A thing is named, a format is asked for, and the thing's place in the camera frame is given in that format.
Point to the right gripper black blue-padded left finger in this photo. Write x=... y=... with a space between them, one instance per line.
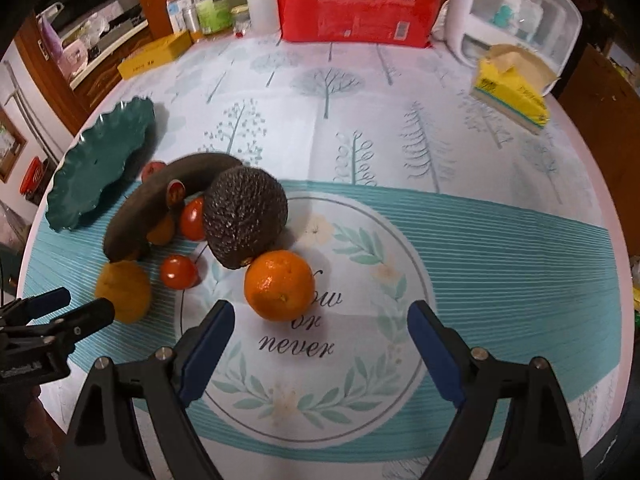
x=104 y=440

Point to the white blue carton box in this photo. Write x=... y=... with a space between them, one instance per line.
x=175 y=14

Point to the metal can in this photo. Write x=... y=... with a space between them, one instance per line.
x=190 y=18

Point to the yellow-orange citrus fruit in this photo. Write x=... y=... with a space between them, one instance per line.
x=128 y=287

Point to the dark red wrinkled fruit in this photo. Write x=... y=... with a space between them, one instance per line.
x=151 y=168

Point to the yellow flat box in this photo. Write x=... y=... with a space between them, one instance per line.
x=158 y=53

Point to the large orange mandarin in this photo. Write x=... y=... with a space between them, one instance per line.
x=279 y=286

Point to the white cosmetics storage box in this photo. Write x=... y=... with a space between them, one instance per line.
x=548 y=28

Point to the white plastic squeeze bottle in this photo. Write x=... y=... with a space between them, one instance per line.
x=264 y=16

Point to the red paper cup pack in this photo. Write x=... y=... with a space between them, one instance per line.
x=405 y=23

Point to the green label glass bottle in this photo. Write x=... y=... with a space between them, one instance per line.
x=214 y=16

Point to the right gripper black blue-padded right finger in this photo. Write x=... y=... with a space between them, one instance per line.
x=538 y=439

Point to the dark avocado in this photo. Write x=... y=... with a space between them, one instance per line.
x=244 y=212

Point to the overripe dark banana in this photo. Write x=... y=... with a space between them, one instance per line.
x=146 y=207

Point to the small glass jar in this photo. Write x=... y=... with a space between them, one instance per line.
x=240 y=20

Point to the yellow tissue pack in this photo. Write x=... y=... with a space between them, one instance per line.
x=512 y=80

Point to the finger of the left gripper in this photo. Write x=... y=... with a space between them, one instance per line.
x=82 y=322
x=35 y=307

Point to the dark green leaf plate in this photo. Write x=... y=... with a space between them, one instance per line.
x=97 y=160

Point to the red cherry tomato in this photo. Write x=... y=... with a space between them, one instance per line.
x=191 y=220
x=178 y=272

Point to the printed tree tablecloth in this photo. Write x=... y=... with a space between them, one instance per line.
x=401 y=187

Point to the small orange tomato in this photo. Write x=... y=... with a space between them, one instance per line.
x=163 y=233

